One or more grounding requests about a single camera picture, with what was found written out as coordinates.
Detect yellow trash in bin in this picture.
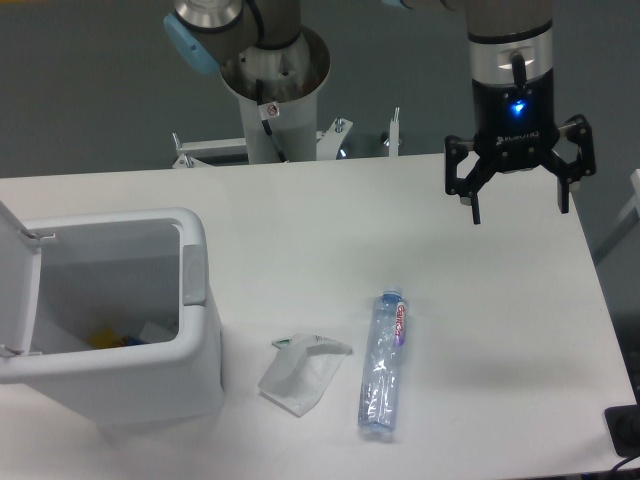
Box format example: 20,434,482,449
87,328,131,349

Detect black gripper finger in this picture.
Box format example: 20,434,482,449
542,114,597,214
444,133,494,226

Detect white plastic trash can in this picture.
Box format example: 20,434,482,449
1,208,224,425

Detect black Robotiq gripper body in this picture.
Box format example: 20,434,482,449
472,70,561,175

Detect black device at table edge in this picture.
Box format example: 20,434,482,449
604,404,639,457

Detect clear plastic water bottle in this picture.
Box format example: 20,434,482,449
357,286,408,440

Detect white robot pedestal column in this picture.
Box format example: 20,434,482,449
219,27,332,165

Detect black cable on pedestal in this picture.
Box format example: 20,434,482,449
254,78,291,164

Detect white metal mounting frame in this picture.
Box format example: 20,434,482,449
171,106,404,170

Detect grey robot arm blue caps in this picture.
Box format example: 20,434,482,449
163,1,596,212

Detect white frame at right edge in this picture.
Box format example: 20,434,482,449
592,168,640,265

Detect white paper plastic pouch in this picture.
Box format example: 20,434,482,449
258,334,353,418

